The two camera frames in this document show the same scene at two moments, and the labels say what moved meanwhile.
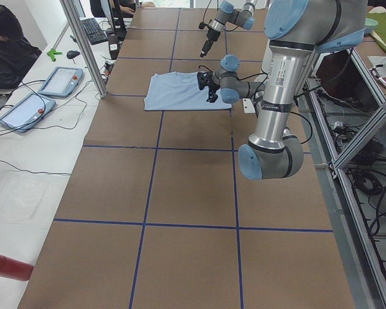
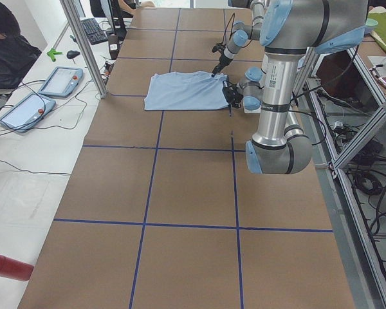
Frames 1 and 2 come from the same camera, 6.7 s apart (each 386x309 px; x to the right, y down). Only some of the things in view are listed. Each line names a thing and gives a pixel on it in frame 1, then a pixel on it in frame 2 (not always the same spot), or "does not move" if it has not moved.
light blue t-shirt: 179,91 does not move
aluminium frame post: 74,17 does not move
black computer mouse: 71,54 does not move
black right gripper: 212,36 -> 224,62
